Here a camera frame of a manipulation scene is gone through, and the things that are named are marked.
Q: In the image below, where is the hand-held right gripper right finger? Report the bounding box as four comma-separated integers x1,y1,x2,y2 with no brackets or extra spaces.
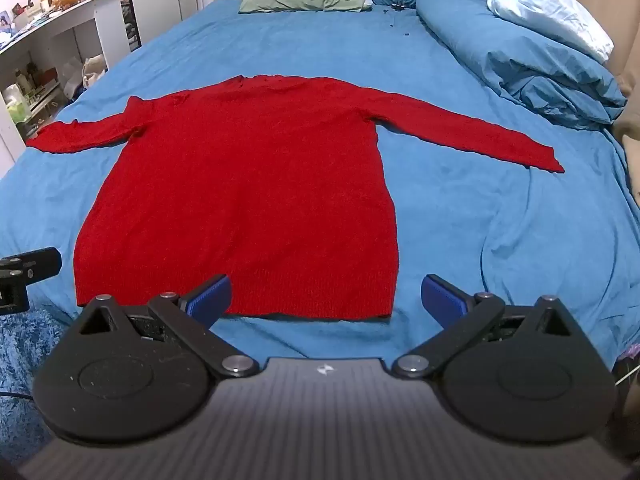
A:
391,274,581,380

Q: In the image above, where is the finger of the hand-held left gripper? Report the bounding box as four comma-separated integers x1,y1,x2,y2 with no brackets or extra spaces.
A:
0,280,31,317
0,247,63,281

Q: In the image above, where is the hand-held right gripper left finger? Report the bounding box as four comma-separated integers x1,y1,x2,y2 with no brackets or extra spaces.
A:
67,274,260,380

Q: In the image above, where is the red knit sweater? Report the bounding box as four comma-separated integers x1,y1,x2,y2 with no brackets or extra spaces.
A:
26,74,566,321

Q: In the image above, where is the blue shaggy rug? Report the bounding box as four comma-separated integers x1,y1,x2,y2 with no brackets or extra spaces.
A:
0,305,68,463

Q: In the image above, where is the white bag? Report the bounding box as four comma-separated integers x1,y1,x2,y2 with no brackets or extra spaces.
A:
81,54,109,90

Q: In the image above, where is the white desk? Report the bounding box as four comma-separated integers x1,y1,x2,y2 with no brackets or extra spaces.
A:
0,0,132,173

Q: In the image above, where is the blue duvet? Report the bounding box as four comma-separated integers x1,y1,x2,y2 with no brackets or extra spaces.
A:
416,0,629,132

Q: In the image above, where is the beige sofa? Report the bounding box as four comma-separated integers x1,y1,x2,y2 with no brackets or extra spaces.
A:
604,50,640,201

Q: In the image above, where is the light blue blanket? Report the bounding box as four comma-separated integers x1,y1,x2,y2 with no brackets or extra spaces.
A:
486,0,615,64

